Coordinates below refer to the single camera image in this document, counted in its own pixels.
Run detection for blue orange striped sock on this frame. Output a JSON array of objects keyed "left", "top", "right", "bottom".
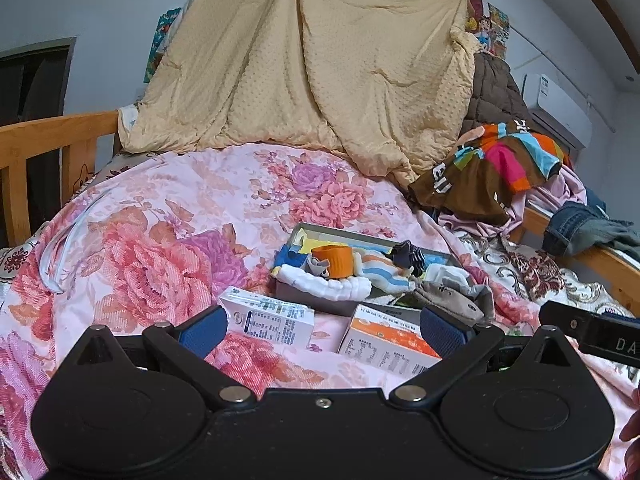
[{"left": 352, "top": 252, "right": 418, "bottom": 295}]

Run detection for grey shallow box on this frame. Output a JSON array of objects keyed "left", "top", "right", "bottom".
[{"left": 274, "top": 222, "right": 463, "bottom": 318}]

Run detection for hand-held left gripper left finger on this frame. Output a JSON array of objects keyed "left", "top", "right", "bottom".
[{"left": 62, "top": 305, "right": 258, "bottom": 408}]

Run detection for lilac cloth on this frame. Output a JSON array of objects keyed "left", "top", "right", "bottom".
[{"left": 437, "top": 160, "right": 591, "bottom": 241}]

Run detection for beige dotted quilt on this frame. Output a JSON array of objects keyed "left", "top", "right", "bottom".
[{"left": 120, "top": 0, "right": 488, "bottom": 191}]

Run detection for teal wall poster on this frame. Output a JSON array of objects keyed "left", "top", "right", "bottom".
[{"left": 144, "top": 7, "right": 183, "bottom": 85}]

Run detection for blue jeans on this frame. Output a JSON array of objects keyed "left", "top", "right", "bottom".
[{"left": 542, "top": 205, "right": 608, "bottom": 256}]

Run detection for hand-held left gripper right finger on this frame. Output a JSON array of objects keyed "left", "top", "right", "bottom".
[{"left": 389, "top": 305, "right": 585, "bottom": 407}]

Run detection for yellow blue cartoon cloth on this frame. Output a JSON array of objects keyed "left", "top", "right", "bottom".
[{"left": 274, "top": 227, "right": 451, "bottom": 281}]

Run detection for grey-green garment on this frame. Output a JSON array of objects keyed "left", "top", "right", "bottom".
[{"left": 587, "top": 217, "right": 640, "bottom": 261}]

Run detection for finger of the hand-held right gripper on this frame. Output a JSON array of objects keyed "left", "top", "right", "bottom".
[{"left": 539, "top": 300, "right": 587, "bottom": 345}]

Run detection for white waffle towel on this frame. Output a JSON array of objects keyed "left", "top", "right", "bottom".
[{"left": 276, "top": 262, "right": 373, "bottom": 302}]

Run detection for brown multicolour striped garment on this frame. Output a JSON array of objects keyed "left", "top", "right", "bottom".
[{"left": 407, "top": 120, "right": 573, "bottom": 226}]

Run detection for white air conditioner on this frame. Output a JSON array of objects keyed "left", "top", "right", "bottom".
[{"left": 520, "top": 72, "right": 593, "bottom": 148}]

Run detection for orange white medicine box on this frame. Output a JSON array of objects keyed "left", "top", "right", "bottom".
[{"left": 338, "top": 304, "right": 443, "bottom": 375}]

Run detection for grey shark sock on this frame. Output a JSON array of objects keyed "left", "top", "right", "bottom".
[{"left": 412, "top": 281, "right": 497, "bottom": 325}]

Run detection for pink floral quilt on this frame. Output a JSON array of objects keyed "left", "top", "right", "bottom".
[{"left": 0, "top": 142, "right": 640, "bottom": 478}]

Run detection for colourful cartoon wall poster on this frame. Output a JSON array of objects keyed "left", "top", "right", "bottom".
[{"left": 465, "top": 0, "right": 511, "bottom": 58}]

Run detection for orange cup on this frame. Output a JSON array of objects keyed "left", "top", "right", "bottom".
[{"left": 311, "top": 244, "right": 357, "bottom": 279}]

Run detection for person's right hand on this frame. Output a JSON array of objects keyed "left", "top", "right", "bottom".
[{"left": 619, "top": 390, "right": 640, "bottom": 480}]

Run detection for brown quilted coat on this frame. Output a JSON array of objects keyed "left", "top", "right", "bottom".
[{"left": 460, "top": 52, "right": 531, "bottom": 133}]

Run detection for wooden bed frame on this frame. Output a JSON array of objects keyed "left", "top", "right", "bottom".
[{"left": 0, "top": 110, "right": 640, "bottom": 303}]

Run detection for dark navy sock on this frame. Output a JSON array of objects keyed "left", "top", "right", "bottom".
[{"left": 391, "top": 240, "right": 427, "bottom": 277}]

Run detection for white sock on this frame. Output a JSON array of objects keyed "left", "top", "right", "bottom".
[{"left": 422, "top": 264, "right": 473, "bottom": 293}]

